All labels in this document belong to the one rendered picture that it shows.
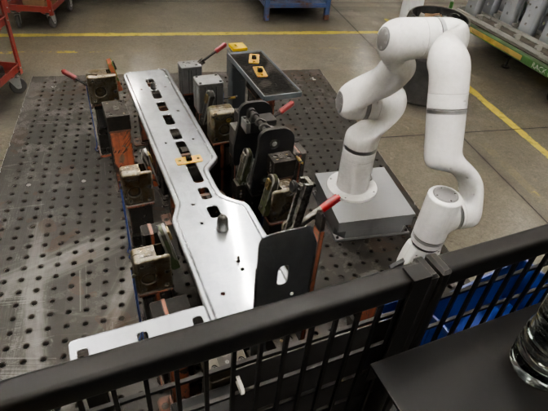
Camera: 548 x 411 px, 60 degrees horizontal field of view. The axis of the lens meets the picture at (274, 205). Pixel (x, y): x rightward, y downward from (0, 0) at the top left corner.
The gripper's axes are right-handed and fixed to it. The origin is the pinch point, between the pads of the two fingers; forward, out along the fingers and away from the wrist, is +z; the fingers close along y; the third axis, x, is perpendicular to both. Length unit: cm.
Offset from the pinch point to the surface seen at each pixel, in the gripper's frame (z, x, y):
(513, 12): 59, -344, -338
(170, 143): -9, -65, 58
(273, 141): -25, -38, 31
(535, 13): 50, -316, -339
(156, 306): -10, 0, 70
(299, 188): -31.2, -9.3, 34.3
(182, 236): -11, -20, 61
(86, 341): -12, 8, 85
